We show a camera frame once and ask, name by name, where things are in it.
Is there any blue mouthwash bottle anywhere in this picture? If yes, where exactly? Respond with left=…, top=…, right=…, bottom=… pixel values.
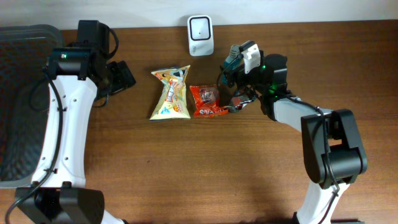
left=221, top=45, right=242, bottom=75

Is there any black red snack packet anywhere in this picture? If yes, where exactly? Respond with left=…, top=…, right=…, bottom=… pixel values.
left=225, top=90, right=257, bottom=113

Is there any yellow snack bag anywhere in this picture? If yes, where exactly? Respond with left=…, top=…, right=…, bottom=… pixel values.
left=150, top=65, right=190, bottom=121

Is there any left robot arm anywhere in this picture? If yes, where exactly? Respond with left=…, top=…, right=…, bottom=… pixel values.
left=13, top=20, right=136, bottom=223

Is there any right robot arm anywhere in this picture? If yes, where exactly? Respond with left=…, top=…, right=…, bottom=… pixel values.
left=219, top=40, right=368, bottom=223

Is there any white barcode scanner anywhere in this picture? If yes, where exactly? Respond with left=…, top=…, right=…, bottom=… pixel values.
left=187, top=15, right=214, bottom=57

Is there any grey plastic mesh basket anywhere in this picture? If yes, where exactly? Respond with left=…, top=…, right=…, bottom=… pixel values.
left=1, top=24, right=64, bottom=189

